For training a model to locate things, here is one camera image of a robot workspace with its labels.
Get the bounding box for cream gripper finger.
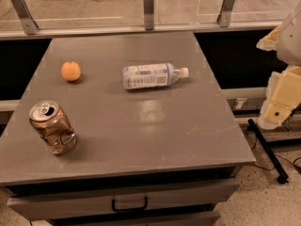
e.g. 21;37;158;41
258;65;301;130
256;26;280;51

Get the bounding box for dented orange soda can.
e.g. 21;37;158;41
29;100;76;155

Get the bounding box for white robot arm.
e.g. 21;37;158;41
256;2;301;130

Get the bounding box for black metal stand leg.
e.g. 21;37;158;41
247;119;289;185

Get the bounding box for grey drawer cabinet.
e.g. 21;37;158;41
0;32;254;226

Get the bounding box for clear plastic water bottle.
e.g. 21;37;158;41
122;63;189;90

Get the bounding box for orange fruit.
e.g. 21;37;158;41
61;61;81;82

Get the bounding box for right metal railing bracket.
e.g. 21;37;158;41
217;0;235;27

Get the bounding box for metal railing bracket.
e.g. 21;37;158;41
143;0;154;30
10;0;39;35
217;0;235;27

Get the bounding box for black floor cable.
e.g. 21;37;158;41
250;135;301;175

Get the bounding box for middle metal railing bracket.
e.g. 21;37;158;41
143;0;154;30

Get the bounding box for black drawer handle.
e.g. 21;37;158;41
111;197;149;213

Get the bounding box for left metal railing bracket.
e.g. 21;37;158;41
10;0;39;35

